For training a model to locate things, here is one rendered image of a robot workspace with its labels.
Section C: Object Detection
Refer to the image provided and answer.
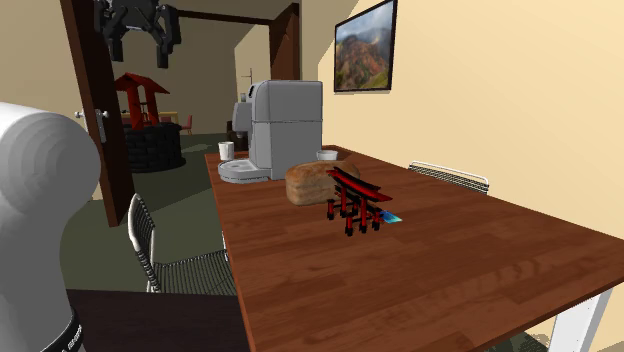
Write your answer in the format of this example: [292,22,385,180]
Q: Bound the brown wooden table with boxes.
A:
[204,144,624,352]

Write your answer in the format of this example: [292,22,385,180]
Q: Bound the white wire chair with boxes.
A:
[127,192,239,297]
[407,160,490,196]

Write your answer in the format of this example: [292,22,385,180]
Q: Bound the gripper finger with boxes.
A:
[145,4,183,70]
[99,8,133,64]

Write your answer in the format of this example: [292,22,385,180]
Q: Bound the red torii gate figure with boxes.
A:
[325,166,394,238]

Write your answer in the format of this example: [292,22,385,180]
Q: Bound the brown bread loaf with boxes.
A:
[284,160,362,207]

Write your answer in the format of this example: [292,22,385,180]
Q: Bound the dark robot stand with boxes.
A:
[65,289,253,352]

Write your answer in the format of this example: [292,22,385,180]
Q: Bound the framed mountain wall picture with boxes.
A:
[333,0,399,94]

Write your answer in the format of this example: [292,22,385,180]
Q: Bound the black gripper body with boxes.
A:
[94,0,164,29]

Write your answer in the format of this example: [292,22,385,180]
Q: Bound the red-roofed black stone well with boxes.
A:
[113,72,187,174]

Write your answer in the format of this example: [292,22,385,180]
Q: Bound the grey coffee machine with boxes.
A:
[217,79,324,185]

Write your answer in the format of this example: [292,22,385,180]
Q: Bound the dark brown door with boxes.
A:
[59,0,136,228]

